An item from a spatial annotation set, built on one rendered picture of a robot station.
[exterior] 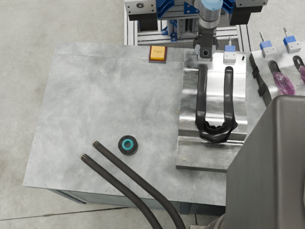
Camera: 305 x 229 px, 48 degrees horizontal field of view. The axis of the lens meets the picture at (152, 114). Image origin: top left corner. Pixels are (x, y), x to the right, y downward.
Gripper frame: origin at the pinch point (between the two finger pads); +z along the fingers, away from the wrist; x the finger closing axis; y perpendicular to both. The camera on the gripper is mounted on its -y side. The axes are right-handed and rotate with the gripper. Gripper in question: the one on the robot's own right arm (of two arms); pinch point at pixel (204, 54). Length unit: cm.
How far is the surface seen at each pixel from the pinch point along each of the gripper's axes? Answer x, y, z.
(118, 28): 62, 74, 90
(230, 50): -11.0, 2.9, 0.3
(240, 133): -15.2, -35.1, -2.1
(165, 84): 16.1, -10.1, 10.7
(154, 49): 22.6, 5.1, 6.9
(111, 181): 33, -56, 5
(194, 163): 1.1, -46.4, 4.8
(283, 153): 0, -73, -110
